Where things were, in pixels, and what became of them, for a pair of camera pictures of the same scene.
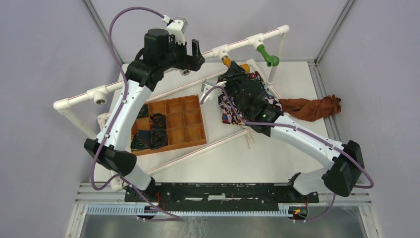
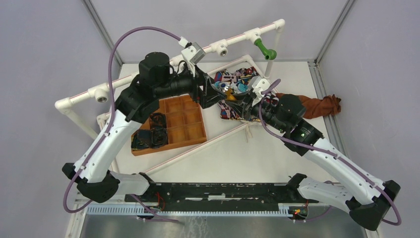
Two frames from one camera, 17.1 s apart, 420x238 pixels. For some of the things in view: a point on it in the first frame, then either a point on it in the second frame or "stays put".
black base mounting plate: x=220 y=196 stays put
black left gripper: x=191 y=63 to x=202 y=79
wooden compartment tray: x=184 y=121 stays put
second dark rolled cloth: x=158 y=120 stays put
